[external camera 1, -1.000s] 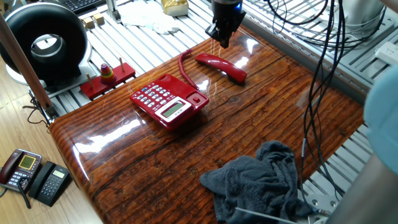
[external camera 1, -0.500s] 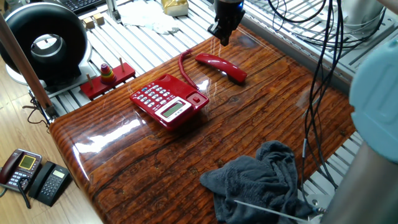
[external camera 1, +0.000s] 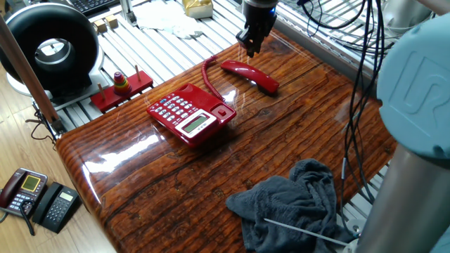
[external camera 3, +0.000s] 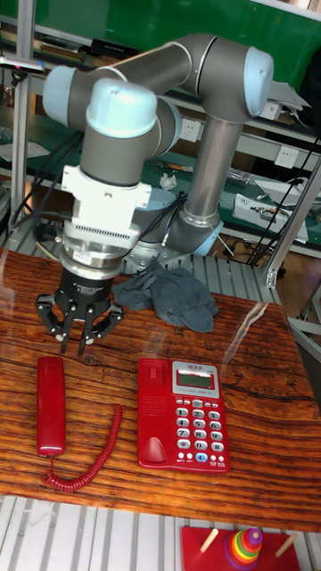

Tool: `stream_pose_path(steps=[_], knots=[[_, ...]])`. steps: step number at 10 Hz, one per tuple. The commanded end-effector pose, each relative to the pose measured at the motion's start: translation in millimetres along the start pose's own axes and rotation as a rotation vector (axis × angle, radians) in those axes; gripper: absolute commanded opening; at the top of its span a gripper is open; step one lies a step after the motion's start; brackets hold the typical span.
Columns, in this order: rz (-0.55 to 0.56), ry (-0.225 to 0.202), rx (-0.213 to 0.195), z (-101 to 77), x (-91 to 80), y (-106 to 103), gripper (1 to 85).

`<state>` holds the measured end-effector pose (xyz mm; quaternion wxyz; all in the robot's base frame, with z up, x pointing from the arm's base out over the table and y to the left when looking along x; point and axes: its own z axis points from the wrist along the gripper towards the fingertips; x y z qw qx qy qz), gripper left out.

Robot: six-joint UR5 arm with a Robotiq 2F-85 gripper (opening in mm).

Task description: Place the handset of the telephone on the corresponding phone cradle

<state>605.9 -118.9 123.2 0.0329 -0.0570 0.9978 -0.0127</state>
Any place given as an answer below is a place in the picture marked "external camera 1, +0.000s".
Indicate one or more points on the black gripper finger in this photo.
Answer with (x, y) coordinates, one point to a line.
(246, 38)
(256, 45)

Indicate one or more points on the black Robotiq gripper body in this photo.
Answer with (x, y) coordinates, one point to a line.
(259, 17)

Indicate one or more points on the red telephone handset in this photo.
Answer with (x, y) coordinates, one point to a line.
(251, 74)

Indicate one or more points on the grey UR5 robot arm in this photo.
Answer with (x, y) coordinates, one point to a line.
(415, 88)

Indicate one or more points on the red telephone base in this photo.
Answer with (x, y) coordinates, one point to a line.
(197, 102)

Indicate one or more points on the black desk telephone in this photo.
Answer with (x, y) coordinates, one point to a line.
(56, 207)

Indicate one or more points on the dark red desk telephone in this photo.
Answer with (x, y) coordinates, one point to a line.
(21, 189)

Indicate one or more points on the gold foil bag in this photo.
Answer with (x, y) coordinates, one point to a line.
(198, 8)

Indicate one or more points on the white crumpled cloth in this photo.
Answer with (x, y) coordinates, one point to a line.
(165, 17)

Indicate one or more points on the rainbow stacked rings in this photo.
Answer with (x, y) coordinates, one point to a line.
(122, 86)

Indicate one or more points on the small wooden block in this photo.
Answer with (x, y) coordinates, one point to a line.
(112, 21)
(100, 25)

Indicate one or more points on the red wooden peg board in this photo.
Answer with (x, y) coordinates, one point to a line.
(109, 100)

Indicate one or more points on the black computer keyboard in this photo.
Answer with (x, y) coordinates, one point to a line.
(91, 5)

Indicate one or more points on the dark grey crumpled cloth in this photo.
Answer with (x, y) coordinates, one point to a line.
(292, 204)

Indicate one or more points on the white zip tie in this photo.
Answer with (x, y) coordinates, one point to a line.
(302, 230)

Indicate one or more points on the short aluminium post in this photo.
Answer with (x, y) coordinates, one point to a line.
(128, 14)

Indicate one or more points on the brown wooden post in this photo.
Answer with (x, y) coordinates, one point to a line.
(28, 74)

